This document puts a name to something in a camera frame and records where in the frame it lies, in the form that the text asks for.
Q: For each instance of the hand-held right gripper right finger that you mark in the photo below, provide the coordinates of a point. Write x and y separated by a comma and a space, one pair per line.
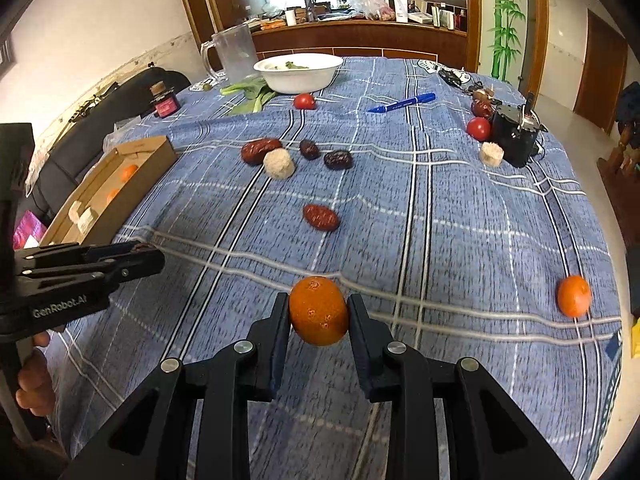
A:
365, 345

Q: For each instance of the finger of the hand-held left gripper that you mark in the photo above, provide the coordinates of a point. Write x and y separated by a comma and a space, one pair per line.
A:
65, 255
135, 265

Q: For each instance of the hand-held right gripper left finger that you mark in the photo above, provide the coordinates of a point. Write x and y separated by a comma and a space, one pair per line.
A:
272, 345

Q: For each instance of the orange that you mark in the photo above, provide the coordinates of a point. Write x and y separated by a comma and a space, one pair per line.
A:
128, 172
574, 296
318, 317
112, 196

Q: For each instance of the cardboard box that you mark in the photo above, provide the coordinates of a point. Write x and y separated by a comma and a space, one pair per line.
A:
135, 185

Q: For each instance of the round peeled sugarcane chunk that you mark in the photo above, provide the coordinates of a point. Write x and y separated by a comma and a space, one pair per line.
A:
278, 163

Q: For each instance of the dark red date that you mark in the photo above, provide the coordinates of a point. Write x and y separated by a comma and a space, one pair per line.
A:
338, 159
309, 149

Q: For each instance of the person's left hand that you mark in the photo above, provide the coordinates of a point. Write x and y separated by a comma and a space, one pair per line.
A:
35, 382

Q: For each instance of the red gift bag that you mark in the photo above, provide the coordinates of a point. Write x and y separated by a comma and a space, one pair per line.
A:
27, 227

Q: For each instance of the clear plastic bag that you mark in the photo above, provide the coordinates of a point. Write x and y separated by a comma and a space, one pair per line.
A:
120, 134

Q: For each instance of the blue plaid tablecloth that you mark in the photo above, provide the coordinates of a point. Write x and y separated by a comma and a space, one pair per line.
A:
425, 210

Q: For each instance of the pink labelled jar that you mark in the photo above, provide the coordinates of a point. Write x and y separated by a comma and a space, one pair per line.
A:
166, 106

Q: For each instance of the black sofa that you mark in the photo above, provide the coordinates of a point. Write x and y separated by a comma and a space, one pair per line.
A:
125, 95

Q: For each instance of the green leafy vegetable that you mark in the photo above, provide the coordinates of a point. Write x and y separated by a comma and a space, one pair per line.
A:
250, 91

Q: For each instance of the framed picture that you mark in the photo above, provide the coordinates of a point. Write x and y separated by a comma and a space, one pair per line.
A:
5, 55

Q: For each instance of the clear glass pitcher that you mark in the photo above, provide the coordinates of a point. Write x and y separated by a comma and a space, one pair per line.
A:
235, 52

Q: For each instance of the red tomato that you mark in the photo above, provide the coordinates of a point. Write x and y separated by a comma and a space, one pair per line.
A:
304, 101
479, 128

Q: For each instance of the blue pen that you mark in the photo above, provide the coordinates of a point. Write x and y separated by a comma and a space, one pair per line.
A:
402, 102

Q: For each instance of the white bowl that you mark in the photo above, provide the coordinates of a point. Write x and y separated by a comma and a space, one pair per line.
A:
297, 77

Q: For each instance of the black electronic device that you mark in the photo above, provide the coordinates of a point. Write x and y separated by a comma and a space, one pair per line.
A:
517, 132

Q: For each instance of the white paper roll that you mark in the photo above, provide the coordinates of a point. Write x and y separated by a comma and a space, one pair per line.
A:
290, 16

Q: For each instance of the wooden stair railing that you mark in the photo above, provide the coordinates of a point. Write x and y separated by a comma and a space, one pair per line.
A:
620, 175

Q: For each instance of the wooden sideboard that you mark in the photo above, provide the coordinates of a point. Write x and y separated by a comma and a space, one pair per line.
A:
350, 35

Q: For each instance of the plastic bag of red fruit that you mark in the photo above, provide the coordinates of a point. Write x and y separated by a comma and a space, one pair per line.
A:
367, 2

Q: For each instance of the white tube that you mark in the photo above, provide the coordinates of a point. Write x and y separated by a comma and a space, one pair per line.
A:
398, 2

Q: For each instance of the dark jacket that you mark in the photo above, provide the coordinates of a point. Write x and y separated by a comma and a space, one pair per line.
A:
629, 105

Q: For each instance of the wooden door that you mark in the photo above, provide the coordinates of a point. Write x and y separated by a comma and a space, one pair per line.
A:
600, 70

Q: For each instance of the bamboo wall decal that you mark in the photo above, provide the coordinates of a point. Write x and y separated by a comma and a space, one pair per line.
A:
505, 15

